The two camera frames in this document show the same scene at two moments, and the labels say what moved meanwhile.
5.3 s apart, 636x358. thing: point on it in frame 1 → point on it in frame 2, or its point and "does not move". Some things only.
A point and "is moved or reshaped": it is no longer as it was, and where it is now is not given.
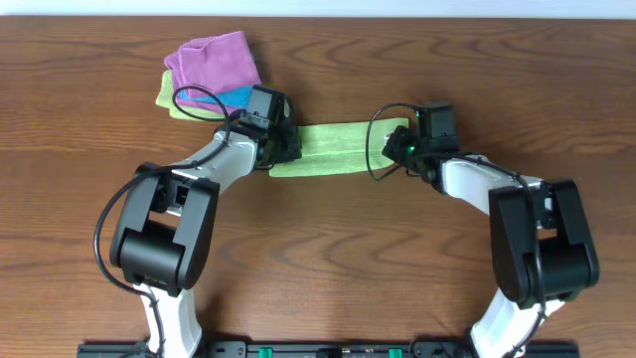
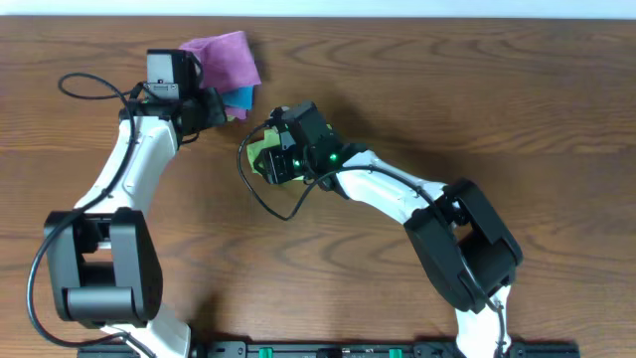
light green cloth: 340,146 is moved or reshaped
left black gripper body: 289,141 → 214,106
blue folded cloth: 238,97 does not move
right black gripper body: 405,149 → 286,165
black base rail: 325,350 does not move
